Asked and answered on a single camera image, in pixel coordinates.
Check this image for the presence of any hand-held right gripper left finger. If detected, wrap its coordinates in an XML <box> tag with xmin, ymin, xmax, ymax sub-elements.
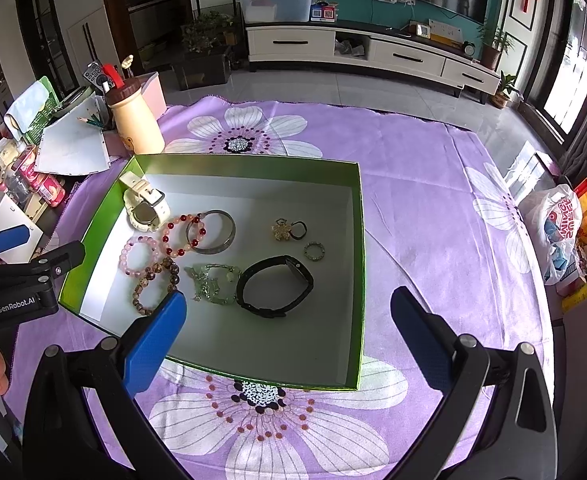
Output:
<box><xmin>21</xmin><ymin>290</ymin><xmax>189</xmax><ymax>480</ymax></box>

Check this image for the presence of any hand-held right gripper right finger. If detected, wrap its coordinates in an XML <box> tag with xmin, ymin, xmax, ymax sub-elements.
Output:
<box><xmin>390</xmin><ymin>286</ymin><xmax>559</xmax><ymax>480</ymax></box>

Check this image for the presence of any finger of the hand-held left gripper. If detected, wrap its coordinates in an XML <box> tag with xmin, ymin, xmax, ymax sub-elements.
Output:
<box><xmin>0</xmin><ymin>240</ymin><xmax>87</xmax><ymax>292</ymax></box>
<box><xmin>0</xmin><ymin>224</ymin><xmax>31</xmax><ymax>264</ymax></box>

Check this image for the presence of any brown wooden bead bracelet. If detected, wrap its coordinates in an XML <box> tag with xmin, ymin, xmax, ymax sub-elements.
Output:
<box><xmin>132</xmin><ymin>255</ymin><xmax>182</xmax><ymax>317</ymax></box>

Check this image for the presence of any pale green crystal bracelet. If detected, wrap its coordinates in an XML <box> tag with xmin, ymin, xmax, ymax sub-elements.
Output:
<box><xmin>184</xmin><ymin>261</ymin><xmax>240</xmax><ymax>307</ymax></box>

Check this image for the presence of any green cardboard box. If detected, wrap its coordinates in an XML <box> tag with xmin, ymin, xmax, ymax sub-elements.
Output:
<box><xmin>58</xmin><ymin>154</ymin><xmax>365</xmax><ymax>392</ymax></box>

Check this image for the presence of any black wrist watch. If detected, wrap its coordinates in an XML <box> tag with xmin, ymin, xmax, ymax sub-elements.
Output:
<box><xmin>236</xmin><ymin>254</ymin><xmax>315</xmax><ymax>319</ymax></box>

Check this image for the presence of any white flat box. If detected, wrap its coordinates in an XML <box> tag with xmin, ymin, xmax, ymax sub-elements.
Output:
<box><xmin>0</xmin><ymin>191</ymin><xmax>45</xmax><ymax>262</ymax></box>

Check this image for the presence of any cream wrist watch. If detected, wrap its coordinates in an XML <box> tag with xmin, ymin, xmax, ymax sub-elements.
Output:
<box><xmin>118</xmin><ymin>171</ymin><xmax>167</xmax><ymax>233</ymax></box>

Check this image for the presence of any white card sheet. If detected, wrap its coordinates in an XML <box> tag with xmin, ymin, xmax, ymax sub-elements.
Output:
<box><xmin>36</xmin><ymin>95</ymin><xmax>115</xmax><ymax>177</ymax></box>

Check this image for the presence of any silver bangle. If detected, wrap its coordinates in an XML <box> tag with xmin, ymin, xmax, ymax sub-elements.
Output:
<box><xmin>186</xmin><ymin>208</ymin><xmax>237</xmax><ymax>255</ymax></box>

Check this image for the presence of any purple floral tablecloth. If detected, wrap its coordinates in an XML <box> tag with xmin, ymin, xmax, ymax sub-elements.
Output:
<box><xmin>4</xmin><ymin>95</ymin><xmax>557</xmax><ymax>480</ymax></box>

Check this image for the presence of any pale blue cloth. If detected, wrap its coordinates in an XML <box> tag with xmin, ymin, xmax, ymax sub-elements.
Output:
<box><xmin>2</xmin><ymin>82</ymin><xmax>50</xmax><ymax>132</ymax></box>

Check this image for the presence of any green white packet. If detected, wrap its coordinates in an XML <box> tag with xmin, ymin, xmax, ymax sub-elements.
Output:
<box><xmin>22</xmin><ymin>75</ymin><xmax>68</xmax><ymax>144</ymax></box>

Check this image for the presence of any cream bear bottle brown lid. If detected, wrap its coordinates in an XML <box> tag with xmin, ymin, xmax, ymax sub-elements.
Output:
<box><xmin>102</xmin><ymin>63</ymin><xmax>166</xmax><ymax>156</ymax></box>

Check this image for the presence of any white plastic bag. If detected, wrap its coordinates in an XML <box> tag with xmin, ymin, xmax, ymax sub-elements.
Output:
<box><xmin>522</xmin><ymin>184</ymin><xmax>585</xmax><ymax>287</ymax></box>

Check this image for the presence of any grey remote control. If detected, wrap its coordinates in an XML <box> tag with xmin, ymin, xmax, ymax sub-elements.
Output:
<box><xmin>83</xmin><ymin>61</ymin><xmax>106</xmax><ymax>94</ymax></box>

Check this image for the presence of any dark plant stand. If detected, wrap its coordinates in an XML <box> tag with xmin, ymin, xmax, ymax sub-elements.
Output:
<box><xmin>172</xmin><ymin>9</ymin><xmax>240</xmax><ymax>92</ymax></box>

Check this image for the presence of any small potted plant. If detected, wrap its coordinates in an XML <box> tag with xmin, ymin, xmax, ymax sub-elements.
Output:
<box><xmin>490</xmin><ymin>72</ymin><xmax>523</xmax><ymax>109</ymax></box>

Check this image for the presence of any grey curtain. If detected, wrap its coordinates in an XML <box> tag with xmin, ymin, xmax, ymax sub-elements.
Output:
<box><xmin>556</xmin><ymin>45</ymin><xmax>587</xmax><ymax>176</ymax></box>

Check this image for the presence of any white tv cabinet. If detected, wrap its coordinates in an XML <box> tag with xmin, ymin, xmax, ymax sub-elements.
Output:
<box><xmin>246</xmin><ymin>22</ymin><xmax>502</xmax><ymax>104</ymax></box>

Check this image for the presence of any tall potted plant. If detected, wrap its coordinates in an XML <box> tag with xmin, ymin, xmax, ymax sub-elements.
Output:
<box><xmin>477</xmin><ymin>21</ymin><xmax>515</xmax><ymax>72</ymax></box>

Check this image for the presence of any clear plastic storage box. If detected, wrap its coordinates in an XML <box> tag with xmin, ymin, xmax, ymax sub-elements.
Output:
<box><xmin>238</xmin><ymin>0</ymin><xmax>315</xmax><ymax>24</ymax></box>

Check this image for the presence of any pink bead bracelet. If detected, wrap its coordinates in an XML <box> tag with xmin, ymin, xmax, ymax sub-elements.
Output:
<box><xmin>118</xmin><ymin>234</ymin><xmax>161</xmax><ymax>277</ymax></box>

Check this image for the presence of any red bead bracelet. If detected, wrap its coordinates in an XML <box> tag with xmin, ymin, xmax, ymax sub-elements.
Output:
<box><xmin>159</xmin><ymin>213</ymin><xmax>208</xmax><ymax>259</ymax></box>

